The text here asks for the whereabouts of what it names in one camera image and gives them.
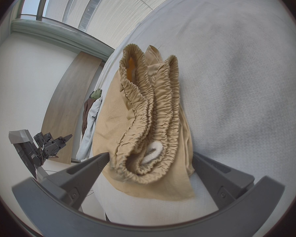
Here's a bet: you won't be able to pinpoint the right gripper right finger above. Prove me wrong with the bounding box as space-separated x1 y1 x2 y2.
193 152 255 210

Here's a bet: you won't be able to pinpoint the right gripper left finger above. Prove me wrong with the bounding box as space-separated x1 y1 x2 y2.
40 152 109 210

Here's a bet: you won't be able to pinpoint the tan shorts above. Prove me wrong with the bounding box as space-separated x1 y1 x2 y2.
91 43 196 202

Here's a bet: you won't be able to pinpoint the bed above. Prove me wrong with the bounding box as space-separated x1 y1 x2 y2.
41 0 296 228

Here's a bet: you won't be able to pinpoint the pale blue garment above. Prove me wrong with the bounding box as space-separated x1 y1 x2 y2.
76 96 103 161

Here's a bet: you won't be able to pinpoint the brown garment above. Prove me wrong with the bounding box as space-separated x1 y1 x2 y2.
81 98 95 136

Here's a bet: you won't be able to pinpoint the grey-green curtain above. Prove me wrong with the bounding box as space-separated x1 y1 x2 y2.
11 18 116 63

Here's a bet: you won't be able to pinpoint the window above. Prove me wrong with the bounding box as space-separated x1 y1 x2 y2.
21 0 190 51

